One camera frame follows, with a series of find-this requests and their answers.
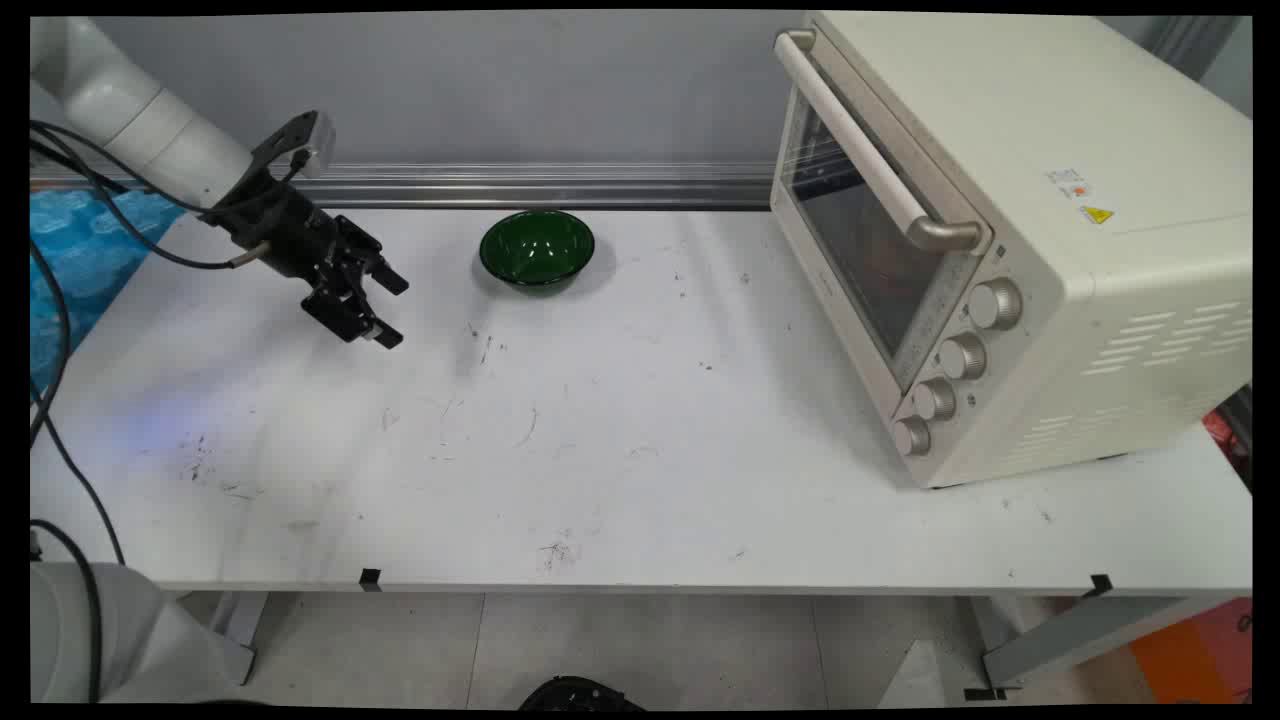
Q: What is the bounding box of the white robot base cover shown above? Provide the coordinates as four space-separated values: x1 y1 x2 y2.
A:
30 562 257 704

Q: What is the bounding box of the blue bubble wrap sheet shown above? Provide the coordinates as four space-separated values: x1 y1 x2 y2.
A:
30 187 188 393

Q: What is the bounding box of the grey table leg foot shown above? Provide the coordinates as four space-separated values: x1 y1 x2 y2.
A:
963 596 1217 693

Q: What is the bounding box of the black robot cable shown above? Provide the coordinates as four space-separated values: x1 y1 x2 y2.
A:
30 138 273 571
30 120 311 704

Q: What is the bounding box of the grey table leg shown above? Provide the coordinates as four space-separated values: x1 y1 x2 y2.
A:
208 592 269 653

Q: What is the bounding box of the aluminium rail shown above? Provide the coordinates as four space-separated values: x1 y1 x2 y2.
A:
30 160 777 212

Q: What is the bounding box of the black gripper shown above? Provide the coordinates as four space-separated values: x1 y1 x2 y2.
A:
205 170 410 351

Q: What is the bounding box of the red packet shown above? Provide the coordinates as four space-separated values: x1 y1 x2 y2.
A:
1202 408 1253 493

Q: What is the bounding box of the dark green glass bowl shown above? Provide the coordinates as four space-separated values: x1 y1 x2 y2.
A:
478 209 596 293

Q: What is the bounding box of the orange box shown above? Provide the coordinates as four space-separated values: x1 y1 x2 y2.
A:
1129 598 1253 705

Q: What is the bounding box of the black round floor object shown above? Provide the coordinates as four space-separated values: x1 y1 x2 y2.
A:
518 676 647 713

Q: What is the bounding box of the oven glass door with handle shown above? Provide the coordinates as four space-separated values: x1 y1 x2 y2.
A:
770 30 994 393

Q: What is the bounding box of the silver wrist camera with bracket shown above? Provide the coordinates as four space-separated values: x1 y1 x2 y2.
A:
250 110 337 183

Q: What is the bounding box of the cream toaster oven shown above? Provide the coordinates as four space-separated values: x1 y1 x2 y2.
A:
770 12 1253 491

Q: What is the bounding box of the large silver oven knob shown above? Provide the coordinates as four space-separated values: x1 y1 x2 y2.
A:
967 278 1024 332

